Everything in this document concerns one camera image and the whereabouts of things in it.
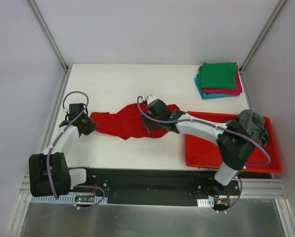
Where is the red t-shirt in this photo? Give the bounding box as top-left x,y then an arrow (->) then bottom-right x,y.
90,103 -> 167,140

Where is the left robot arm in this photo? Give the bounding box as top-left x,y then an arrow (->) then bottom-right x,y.
29,103 -> 96,199

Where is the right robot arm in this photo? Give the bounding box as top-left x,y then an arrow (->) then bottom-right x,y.
137,96 -> 255,195

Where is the teal folded t-shirt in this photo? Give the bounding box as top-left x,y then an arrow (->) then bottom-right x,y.
194,74 -> 243,100

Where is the red plastic tray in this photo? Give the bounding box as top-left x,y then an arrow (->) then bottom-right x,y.
185,111 -> 283,173

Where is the green folded t-shirt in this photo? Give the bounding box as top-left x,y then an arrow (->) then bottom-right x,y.
200,62 -> 238,90

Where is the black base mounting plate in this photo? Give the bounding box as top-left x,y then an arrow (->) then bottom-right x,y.
73,168 -> 239,206

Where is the magenta folded t-shirt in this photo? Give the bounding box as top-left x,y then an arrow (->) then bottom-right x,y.
198,62 -> 242,96

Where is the grey crumpled t-shirt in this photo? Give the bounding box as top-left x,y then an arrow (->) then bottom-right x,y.
225,109 -> 270,148

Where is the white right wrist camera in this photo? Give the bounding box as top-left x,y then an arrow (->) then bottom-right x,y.
142,94 -> 158,105

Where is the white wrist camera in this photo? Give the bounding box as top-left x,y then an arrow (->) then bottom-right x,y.
142,94 -> 158,105
63,107 -> 69,114

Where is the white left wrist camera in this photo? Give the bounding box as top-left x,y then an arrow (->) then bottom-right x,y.
63,107 -> 69,114

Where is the left white cable duct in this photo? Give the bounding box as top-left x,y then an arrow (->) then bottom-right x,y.
31,195 -> 108,205

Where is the white cable duct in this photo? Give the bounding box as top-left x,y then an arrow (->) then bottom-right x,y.
31,195 -> 108,205
197,198 -> 214,208

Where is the right white cable duct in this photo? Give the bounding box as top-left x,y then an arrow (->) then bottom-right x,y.
197,198 -> 214,208

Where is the left aluminium frame post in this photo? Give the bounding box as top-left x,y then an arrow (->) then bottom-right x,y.
27,0 -> 69,72

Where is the aluminium frame post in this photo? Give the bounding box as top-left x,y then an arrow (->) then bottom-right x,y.
240,0 -> 289,73
27,0 -> 69,72

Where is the right aluminium frame post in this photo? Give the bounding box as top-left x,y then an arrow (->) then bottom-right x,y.
240,0 -> 289,73

